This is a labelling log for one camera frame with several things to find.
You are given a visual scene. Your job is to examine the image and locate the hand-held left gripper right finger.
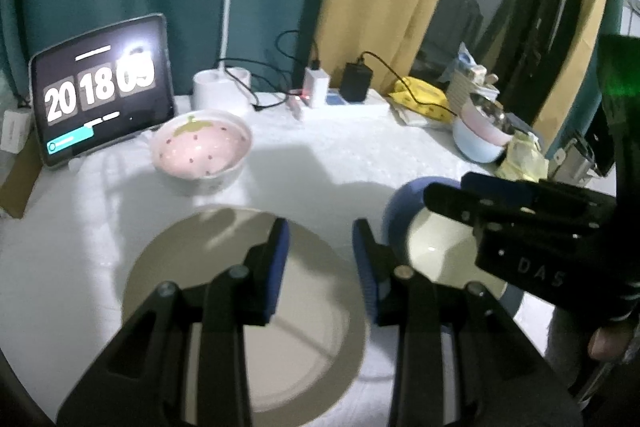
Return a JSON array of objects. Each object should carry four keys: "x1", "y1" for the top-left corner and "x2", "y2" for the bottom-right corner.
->
[{"x1": 352, "y1": 218, "x2": 583, "y2": 427}]

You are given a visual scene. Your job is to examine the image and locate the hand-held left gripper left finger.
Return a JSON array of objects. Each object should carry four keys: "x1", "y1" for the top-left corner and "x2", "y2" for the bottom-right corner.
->
[{"x1": 57, "y1": 217, "x2": 291, "y2": 427}]

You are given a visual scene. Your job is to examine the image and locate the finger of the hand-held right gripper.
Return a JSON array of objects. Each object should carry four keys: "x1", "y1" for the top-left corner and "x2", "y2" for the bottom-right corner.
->
[
  {"x1": 460, "y1": 172, "x2": 617, "y2": 210},
  {"x1": 423, "y1": 182, "x2": 501, "y2": 235}
]

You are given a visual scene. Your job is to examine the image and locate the cream plate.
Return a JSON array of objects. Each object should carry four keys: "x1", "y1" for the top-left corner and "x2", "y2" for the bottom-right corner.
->
[{"x1": 120, "y1": 207, "x2": 368, "y2": 427}]

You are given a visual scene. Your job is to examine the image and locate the dark blue bowl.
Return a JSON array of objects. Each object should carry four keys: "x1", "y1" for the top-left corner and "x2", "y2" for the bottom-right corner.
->
[{"x1": 382, "y1": 177, "x2": 523, "y2": 323}]

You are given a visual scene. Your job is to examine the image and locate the person's right hand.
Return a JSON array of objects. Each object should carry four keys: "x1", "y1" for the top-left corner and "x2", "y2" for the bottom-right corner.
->
[{"x1": 587, "y1": 322, "x2": 636, "y2": 360}]

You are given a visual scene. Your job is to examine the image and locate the crumpled yellow wrapper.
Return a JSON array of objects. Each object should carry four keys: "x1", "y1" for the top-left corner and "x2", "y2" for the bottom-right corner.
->
[{"x1": 495, "y1": 132, "x2": 548, "y2": 180}]

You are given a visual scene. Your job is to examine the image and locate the light blue bowl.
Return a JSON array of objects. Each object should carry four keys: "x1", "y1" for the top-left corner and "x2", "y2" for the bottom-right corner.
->
[{"x1": 452, "y1": 107, "x2": 507, "y2": 164}]

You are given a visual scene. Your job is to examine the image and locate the metal bowl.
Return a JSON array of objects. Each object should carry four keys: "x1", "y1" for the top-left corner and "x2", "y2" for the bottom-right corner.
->
[{"x1": 470, "y1": 89, "x2": 521, "y2": 135}]

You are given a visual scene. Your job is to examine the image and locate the yellow packet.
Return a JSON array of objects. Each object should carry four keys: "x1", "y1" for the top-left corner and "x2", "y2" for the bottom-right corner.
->
[{"x1": 390, "y1": 77, "x2": 458, "y2": 128}]

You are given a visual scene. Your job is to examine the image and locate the white paper packets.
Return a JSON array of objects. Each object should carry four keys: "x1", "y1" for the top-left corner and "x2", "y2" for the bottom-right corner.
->
[{"x1": 447, "y1": 42, "x2": 501, "y2": 108}]

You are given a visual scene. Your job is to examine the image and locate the white power strip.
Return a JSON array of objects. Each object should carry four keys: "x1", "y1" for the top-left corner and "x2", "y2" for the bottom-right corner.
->
[{"x1": 287, "y1": 88, "x2": 391, "y2": 120}]

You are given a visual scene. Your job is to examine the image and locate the pink strawberry bowl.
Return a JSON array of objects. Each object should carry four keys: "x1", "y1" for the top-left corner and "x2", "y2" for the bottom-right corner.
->
[{"x1": 150, "y1": 109, "x2": 253, "y2": 196}]

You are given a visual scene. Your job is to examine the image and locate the white charger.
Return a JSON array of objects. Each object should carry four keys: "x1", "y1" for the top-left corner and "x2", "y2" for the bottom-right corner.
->
[{"x1": 305, "y1": 67, "x2": 330, "y2": 108}]

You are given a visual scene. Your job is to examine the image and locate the white desk lamp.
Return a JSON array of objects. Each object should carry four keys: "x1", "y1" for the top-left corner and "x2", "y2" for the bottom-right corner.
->
[{"x1": 180, "y1": 0, "x2": 307, "y2": 115}]

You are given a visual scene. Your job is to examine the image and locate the tablet with clock display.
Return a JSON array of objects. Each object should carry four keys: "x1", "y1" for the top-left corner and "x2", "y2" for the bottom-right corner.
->
[{"x1": 28, "y1": 13, "x2": 176, "y2": 168}]

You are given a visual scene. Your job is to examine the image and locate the cardboard box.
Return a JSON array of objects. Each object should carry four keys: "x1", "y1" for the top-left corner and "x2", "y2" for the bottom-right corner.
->
[{"x1": 0, "y1": 147, "x2": 43, "y2": 220}]

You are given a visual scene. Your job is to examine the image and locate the small white box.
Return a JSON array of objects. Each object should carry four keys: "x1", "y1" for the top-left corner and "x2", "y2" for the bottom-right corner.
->
[{"x1": 0, "y1": 107, "x2": 33, "y2": 152}]

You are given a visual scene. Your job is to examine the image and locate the metal bracket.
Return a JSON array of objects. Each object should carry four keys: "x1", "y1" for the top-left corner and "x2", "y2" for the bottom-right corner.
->
[{"x1": 547, "y1": 132, "x2": 601, "y2": 188}]

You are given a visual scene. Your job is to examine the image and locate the black charger cable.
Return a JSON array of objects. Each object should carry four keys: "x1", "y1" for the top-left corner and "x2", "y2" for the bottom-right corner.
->
[{"x1": 361, "y1": 52, "x2": 458, "y2": 118}]

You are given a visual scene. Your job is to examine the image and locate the black lamp cable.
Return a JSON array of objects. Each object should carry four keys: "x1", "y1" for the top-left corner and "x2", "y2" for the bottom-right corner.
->
[{"x1": 217, "y1": 57, "x2": 301, "y2": 112}]

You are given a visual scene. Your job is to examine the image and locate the thin black cable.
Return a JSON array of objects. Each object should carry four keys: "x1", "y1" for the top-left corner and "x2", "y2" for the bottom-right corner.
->
[{"x1": 275, "y1": 29, "x2": 321, "y2": 70}]

